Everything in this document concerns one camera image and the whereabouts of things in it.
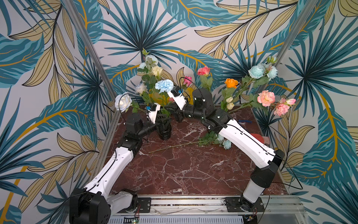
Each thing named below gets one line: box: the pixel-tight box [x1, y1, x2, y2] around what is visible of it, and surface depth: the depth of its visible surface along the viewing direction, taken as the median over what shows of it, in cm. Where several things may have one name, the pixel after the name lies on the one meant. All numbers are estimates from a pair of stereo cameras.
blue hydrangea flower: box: [154, 79, 174, 94], surface depth 54 cm
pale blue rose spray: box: [240, 56, 279, 93], surface depth 70 cm
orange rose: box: [220, 78, 239, 112], surface depth 83 cm
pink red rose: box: [197, 65, 214, 92], surface depth 83 cm
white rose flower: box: [114, 91, 133, 113], surface depth 64 cm
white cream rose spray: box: [135, 48, 164, 96], surface depth 83 cm
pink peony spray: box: [238, 89, 297, 117], surface depth 61 cm
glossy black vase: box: [158, 119, 172, 141], surface depth 68 cm
